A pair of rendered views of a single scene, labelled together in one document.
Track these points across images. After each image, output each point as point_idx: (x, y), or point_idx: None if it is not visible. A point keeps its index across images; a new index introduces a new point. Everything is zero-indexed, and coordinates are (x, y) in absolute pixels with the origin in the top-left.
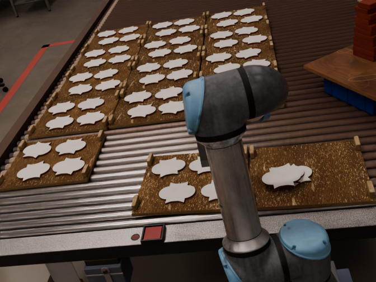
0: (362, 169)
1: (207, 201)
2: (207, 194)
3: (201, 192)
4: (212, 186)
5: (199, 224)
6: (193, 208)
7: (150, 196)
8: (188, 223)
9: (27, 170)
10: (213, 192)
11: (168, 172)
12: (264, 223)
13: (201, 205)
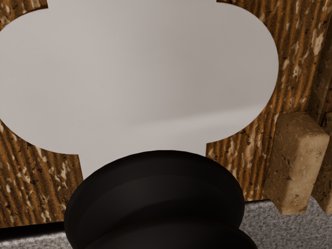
0: None
1: (70, 166)
2: (58, 141)
3: (1, 114)
4: (68, 43)
5: (68, 246)
6: (9, 221)
7: None
8: (15, 246)
9: None
10: (97, 115)
11: None
12: (326, 222)
13: (42, 195)
